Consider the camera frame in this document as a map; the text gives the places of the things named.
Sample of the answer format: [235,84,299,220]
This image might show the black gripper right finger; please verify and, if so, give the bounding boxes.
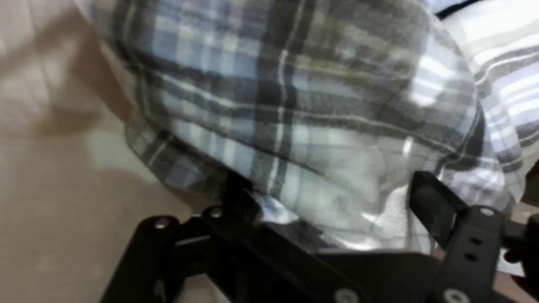
[408,170,539,303]

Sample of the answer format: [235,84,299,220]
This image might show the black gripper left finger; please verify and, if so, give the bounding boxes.
[100,170,361,303]

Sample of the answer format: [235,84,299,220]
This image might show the blue grey checkered shirt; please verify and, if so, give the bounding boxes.
[75,0,539,254]

